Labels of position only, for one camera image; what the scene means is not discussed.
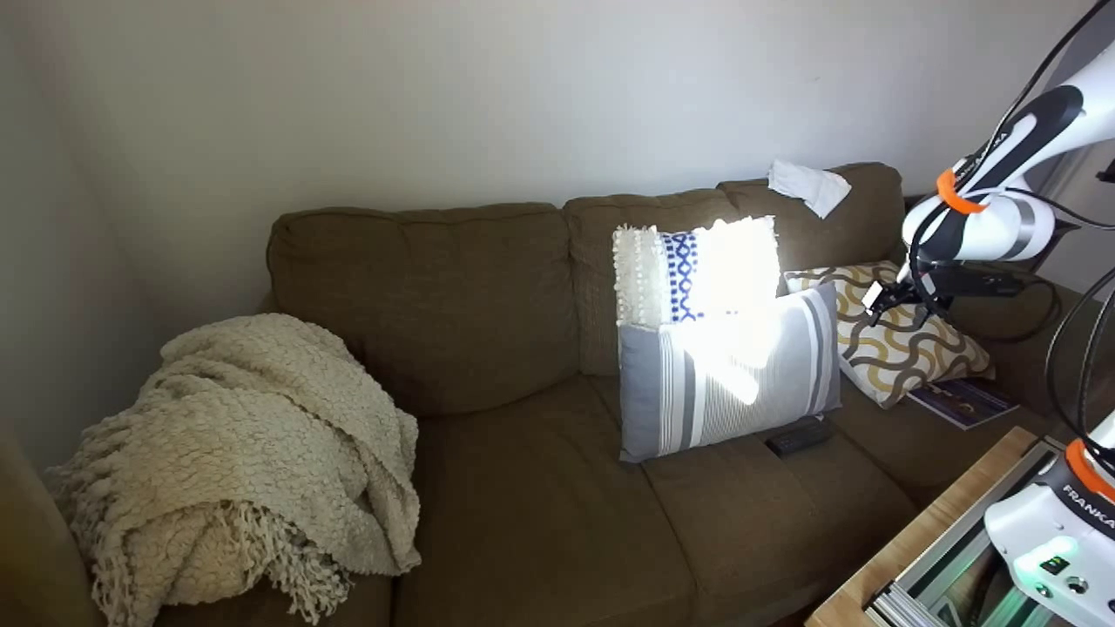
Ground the gray striped pillow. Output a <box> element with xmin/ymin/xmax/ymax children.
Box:
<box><xmin>612</xmin><ymin>274</ymin><xmax>844</xmax><ymax>466</ymax></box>

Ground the black remote control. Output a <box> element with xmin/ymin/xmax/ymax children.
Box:
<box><xmin>762</xmin><ymin>420</ymin><xmax>836</xmax><ymax>459</ymax></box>

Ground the black hanging cable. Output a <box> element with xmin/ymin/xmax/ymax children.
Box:
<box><xmin>994</xmin><ymin>0</ymin><xmax>1115</xmax><ymax>134</ymax></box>

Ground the yellow gray wavy pillow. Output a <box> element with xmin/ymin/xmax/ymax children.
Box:
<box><xmin>799</xmin><ymin>258</ymin><xmax>999</xmax><ymax>412</ymax></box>

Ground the brown fabric sofa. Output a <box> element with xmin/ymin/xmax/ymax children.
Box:
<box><xmin>65</xmin><ymin>162</ymin><xmax>1100</xmax><ymax>627</ymax></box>

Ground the white blue textured pillow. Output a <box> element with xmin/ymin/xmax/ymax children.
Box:
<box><xmin>608</xmin><ymin>214</ymin><xmax>784</xmax><ymax>331</ymax></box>

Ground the black base cable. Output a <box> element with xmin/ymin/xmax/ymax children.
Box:
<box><xmin>1039</xmin><ymin>265</ymin><xmax>1115</xmax><ymax>446</ymax></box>

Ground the cream knit blanket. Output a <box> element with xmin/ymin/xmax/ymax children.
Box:
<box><xmin>46</xmin><ymin>312</ymin><xmax>424</xmax><ymax>627</ymax></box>

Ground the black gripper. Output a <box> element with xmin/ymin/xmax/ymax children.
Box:
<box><xmin>865</xmin><ymin>262</ymin><xmax>951</xmax><ymax>327</ymax></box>

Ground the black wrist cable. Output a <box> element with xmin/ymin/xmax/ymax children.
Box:
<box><xmin>902</xmin><ymin>197</ymin><xmax>948</xmax><ymax>316</ymax></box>

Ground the aluminium mounting frame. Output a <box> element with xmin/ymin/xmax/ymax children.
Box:
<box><xmin>867</xmin><ymin>446</ymin><xmax>1115</xmax><ymax>627</ymax></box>

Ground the purple book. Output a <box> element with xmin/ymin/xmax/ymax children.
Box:
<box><xmin>905</xmin><ymin>379</ymin><xmax>1024</xmax><ymax>435</ymax></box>

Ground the wooden table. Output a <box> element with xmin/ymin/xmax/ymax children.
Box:
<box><xmin>804</xmin><ymin>422</ymin><xmax>1047</xmax><ymax>627</ymax></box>

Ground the white cloth on backrest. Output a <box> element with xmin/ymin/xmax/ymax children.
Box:
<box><xmin>762</xmin><ymin>156</ymin><xmax>853</xmax><ymax>225</ymax></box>

